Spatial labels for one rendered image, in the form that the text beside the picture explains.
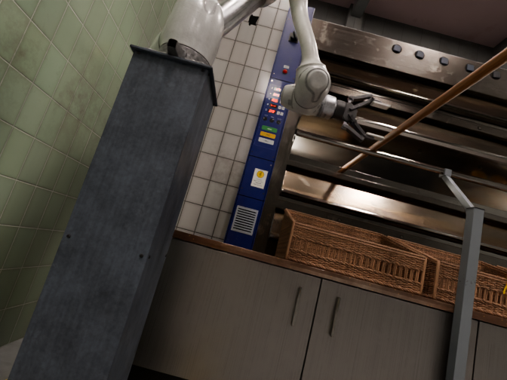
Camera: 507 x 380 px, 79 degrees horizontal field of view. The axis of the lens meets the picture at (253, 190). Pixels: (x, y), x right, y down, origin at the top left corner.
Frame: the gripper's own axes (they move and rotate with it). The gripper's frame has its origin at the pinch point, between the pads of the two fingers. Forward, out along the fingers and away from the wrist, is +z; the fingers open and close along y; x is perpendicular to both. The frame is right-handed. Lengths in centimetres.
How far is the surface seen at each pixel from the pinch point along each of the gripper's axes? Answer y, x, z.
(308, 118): -19, -53, -22
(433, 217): 16, -59, 63
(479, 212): 25.7, 1.0, 42.3
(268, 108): -21, -58, -45
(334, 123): -19, -50, -7
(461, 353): 77, 1, 42
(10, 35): 22, 31, -119
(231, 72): -39, -61, -73
